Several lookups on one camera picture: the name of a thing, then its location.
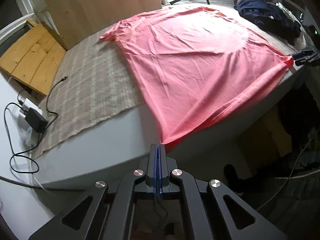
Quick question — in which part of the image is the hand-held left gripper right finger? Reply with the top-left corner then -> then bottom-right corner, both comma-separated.
158,144 -> 288,240

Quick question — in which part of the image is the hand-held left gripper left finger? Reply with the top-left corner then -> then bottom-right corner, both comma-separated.
29,144 -> 158,240

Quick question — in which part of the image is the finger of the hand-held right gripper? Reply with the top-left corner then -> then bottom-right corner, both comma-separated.
292,48 -> 320,67

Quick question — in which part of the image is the coral red t-shirt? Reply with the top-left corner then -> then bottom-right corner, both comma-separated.
99,6 -> 294,153

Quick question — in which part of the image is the pile of dark clothes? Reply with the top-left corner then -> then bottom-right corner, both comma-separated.
234,0 -> 306,46

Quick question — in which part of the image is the person's black shoe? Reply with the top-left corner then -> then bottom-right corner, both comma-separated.
223,164 -> 245,197

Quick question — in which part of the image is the beige checked mat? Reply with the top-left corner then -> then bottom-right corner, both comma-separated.
32,0 -> 303,159

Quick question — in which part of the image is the black power adapter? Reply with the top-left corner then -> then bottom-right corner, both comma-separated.
26,107 -> 48,133

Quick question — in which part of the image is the white power strip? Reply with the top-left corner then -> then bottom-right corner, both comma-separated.
17,98 -> 48,147

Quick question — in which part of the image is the pine wood board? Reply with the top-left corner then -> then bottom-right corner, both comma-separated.
0,23 -> 67,96

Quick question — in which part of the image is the large light wood panel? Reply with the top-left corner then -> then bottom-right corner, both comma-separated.
44,0 -> 163,51

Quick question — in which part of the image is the thin floor cable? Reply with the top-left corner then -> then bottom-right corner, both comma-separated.
257,127 -> 320,210

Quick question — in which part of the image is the black cable with plug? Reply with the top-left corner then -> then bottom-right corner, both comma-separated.
37,76 -> 68,140

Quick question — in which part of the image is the grey cable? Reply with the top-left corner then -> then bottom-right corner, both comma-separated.
0,175 -> 87,192

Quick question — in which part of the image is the black adapter cable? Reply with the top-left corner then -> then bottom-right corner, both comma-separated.
4,102 -> 40,174

